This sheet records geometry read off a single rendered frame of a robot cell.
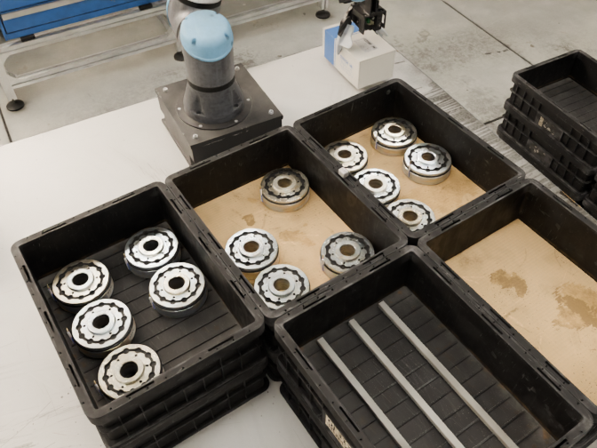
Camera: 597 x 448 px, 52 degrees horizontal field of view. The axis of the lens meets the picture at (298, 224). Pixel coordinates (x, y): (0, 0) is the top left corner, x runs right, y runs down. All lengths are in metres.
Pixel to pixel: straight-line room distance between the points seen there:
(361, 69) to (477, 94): 1.39
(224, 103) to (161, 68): 1.74
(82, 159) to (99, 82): 1.56
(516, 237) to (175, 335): 0.69
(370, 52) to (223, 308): 0.92
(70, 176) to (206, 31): 0.51
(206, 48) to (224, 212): 0.38
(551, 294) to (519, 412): 0.25
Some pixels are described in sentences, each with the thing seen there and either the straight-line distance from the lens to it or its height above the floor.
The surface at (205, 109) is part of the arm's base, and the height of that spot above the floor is 0.84.
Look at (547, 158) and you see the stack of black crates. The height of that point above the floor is 0.41.
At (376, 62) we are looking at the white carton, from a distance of 1.78.
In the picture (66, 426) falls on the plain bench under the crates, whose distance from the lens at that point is 1.24.
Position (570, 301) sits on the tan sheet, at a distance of 1.23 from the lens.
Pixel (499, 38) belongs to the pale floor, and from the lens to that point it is 3.52.
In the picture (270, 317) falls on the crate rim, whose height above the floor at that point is 0.93.
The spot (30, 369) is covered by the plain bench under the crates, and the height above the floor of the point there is 0.70.
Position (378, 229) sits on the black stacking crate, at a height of 0.90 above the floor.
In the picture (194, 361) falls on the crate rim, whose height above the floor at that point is 0.93.
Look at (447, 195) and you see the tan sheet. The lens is 1.34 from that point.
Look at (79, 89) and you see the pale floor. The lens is 3.21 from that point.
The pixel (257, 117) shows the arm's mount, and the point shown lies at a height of 0.80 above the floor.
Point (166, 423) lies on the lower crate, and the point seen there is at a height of 0.81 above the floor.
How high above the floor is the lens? 1.76
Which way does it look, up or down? 48 degrees down
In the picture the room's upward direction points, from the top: 1 degrees counter-clockwise
